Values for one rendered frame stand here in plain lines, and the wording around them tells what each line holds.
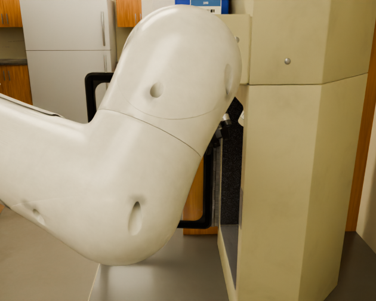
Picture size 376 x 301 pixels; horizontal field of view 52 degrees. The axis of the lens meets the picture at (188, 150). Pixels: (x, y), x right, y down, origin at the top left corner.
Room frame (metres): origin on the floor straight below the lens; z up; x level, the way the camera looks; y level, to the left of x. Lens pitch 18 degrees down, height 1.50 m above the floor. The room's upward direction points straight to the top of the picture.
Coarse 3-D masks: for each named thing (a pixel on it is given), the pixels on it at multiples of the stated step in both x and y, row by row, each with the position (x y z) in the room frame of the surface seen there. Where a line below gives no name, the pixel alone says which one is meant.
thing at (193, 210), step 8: (112, 72) 0.90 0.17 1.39; (96, 88) 0.90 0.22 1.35; (104, 88) 0.90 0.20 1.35; (96, 96) 0.90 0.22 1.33; (96, 104) 0.90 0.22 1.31; (200, 168) 0.88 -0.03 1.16; (200, 176) 0.88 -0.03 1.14; (192, 184) 0.88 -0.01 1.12; (200, 184) 0.88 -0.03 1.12; (192, 192) 0.88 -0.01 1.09; (200, 192) 0.88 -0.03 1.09; (192, 200) 0.88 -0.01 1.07; (200, 200) 0.88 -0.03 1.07; (184, 208) 0.89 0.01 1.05; (192, 208) 0.88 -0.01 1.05; (200, 208) 0.88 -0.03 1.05; (184, 216) 0.89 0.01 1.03; (192, 216) 0.88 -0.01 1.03; (200, 216) 0.88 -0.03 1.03
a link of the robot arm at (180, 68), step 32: (160, 32) 0.32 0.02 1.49; (192, 32) 0.31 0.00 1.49; (224, 32) 0.33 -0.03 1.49; (128, 64) 0.32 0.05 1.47; (160, 64) 0.30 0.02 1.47; (192, 64) 0.30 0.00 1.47; (224, 64) 0.32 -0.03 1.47; (128, 96) 0.30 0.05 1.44; (160, 96) 0.29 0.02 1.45; (192, 96) 0.30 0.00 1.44; (224, 96) 0.32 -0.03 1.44; (160, 128) 0.28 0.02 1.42; (192, 128) 0.29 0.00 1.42
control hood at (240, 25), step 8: (224, 16) 0.57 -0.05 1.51; (232, 16) 0.57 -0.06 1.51; (240, 16) 0.58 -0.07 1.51; (248, 16) 0.58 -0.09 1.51; (232, 24) 0.57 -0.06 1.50; (240, 24) 0.57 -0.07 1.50; (248, 24) 0.57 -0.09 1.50; (232, 32) 0.57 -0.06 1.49; (240, 32) 0.57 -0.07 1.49; (248, 32) 0.57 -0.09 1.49; (240, 40) 0.57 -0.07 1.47; (248, 40) 0.57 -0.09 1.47; (240, 48) 0.57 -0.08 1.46; (248, 48) 0.57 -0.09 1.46; (248, 56) 0.58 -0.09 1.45; (248, 64) 0.58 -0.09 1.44; (248, 72) 0.58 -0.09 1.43; (248, 80) 0.58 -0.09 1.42
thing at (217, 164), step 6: (216, 162) 0.89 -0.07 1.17; (216, 168) 0.89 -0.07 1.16; (216, 174) 0.89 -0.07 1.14; (216, 180) 0.89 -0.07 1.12; (216, 186) 0.89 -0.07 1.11; (216, 192) 0.89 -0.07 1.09; (216, 198) 0.89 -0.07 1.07; (216, 204) 0.89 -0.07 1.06; (216, 210) 0.89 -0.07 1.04; (216, 216) 0.89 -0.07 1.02; (216, 222) 0.89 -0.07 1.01
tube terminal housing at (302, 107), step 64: (256, 0) 0.57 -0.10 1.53; (320, 0) 0.58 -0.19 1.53; (256, 64) 0.57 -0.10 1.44; (320, 64) 0.58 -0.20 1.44; (256, 128) 0.57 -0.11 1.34; (320, 128) 0.59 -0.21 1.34; (256, 192) 0.57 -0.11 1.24; (320, 192) 0.61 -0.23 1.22; (256, 256) 0.57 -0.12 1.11; (320, 256) 0.64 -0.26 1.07
